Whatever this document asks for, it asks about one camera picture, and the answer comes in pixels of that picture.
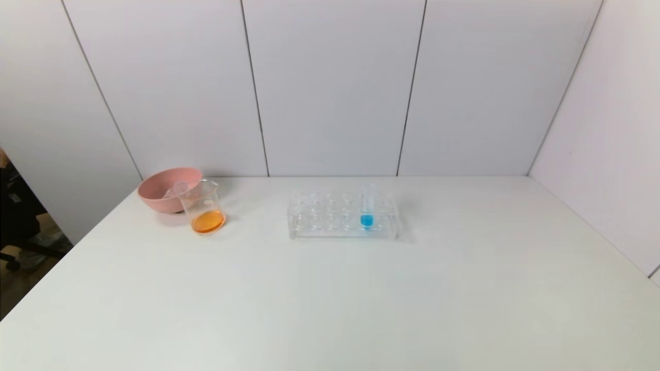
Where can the test tube with yellow pigment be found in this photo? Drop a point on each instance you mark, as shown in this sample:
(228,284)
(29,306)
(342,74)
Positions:
(181,186)

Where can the clear acrylic test tube rack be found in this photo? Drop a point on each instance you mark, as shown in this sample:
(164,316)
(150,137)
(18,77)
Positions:
(319,226)

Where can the test tube with blue pigment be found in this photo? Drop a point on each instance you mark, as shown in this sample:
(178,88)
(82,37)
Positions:
(367,220)

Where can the clear glass beaker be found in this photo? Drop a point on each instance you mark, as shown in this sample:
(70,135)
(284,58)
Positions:
(208,221)

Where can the pink bowl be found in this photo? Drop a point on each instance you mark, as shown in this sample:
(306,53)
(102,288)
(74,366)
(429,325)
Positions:
(157,198)

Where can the black office chair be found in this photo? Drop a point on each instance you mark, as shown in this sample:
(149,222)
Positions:
(18,216)

